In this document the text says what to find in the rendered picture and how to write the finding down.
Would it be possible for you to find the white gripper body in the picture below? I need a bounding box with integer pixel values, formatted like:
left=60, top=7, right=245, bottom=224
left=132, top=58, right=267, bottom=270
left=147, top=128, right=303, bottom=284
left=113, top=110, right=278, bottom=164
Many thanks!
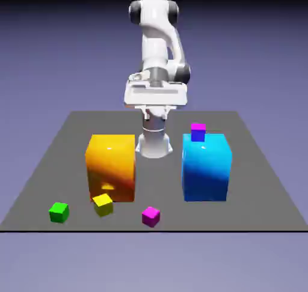
left=123, top=79, right=188, bottom=111

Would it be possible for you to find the small purple cube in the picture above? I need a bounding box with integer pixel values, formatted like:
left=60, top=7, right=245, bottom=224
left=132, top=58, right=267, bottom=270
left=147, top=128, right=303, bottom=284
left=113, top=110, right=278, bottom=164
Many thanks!
left=191, top=123, right=207, bottom=143

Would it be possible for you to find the small yellow cube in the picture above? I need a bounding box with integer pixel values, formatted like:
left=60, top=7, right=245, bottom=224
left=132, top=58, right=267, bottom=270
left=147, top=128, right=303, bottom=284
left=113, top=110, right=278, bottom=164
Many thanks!
left=91, top=193, right=114, bottom=217

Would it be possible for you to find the small magenta cube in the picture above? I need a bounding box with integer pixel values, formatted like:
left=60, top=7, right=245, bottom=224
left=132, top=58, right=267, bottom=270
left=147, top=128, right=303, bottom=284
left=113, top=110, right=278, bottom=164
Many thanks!
left=141, top=205, right=161, bottom=228

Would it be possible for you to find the small green cube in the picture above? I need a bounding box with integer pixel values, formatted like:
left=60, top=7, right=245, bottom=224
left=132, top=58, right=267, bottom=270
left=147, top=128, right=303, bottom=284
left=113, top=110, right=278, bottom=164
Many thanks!
left=48, top=202, right=70, bottom=224

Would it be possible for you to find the large orange box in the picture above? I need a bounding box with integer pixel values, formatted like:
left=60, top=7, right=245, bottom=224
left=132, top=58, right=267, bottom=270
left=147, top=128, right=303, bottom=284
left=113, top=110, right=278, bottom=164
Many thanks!
left=84, top=134, right=136, bottom=203

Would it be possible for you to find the large blue box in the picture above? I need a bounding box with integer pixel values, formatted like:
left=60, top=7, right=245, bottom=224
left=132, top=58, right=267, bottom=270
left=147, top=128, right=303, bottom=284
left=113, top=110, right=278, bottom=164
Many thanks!
left=180, top=132, right=233, bottom=202

